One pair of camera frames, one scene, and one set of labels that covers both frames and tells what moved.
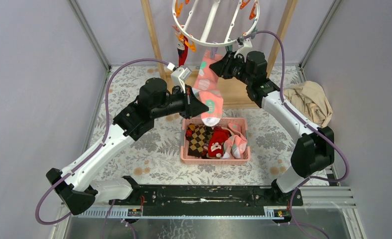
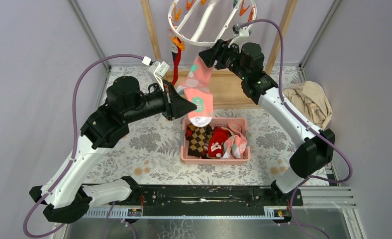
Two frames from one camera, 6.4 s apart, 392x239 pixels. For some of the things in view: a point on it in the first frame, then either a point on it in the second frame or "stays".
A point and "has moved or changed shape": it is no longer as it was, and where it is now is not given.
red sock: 182,50 to 176,51
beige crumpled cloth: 310,98 stays
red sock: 217,136 stays
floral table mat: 152,154 stays
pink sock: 205,84 has moved or changed shape
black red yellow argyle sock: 189,132 stays
